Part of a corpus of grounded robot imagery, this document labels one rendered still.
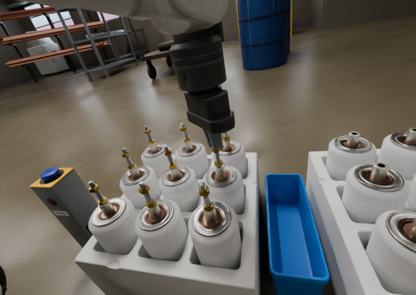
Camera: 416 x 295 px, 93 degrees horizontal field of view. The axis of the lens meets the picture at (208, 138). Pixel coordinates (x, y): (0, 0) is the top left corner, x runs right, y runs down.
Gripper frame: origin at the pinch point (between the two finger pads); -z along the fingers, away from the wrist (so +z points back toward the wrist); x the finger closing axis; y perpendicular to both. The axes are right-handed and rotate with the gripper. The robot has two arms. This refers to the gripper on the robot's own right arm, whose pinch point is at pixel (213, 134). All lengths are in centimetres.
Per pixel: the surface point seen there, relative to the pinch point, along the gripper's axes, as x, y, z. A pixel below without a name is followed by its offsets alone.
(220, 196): 3.4, -3.3, -13.0
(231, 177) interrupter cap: 2.4, 1.1, -11.1
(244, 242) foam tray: 12.0, -4.6, -18.5
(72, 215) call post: -19.8, -33.9, -15.1
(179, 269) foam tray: 7.9, -17.6, -18.5
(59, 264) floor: -30, -48, -36
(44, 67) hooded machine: -952, -105, -3
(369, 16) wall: -173, 500, -26
